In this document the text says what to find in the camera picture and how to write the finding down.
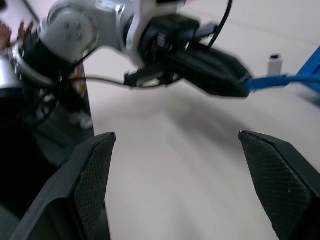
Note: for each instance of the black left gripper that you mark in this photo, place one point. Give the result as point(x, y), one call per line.
point(172, 32)

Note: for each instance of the blue plastic object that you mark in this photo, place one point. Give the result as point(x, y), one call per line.
point(272, 81)

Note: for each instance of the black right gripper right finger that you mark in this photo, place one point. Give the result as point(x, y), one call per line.
point(282, 182)

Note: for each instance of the silver black robot torso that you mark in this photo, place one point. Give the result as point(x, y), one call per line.
point(7, 72)

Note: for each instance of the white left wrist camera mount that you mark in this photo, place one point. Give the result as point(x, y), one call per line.
point(140, 27)

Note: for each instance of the blue plastic bin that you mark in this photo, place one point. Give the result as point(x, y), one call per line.
point(313, 67)

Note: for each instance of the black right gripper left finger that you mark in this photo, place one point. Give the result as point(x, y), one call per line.
point(75, 180)

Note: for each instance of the white coupler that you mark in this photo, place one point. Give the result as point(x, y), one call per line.
point(275, 66)

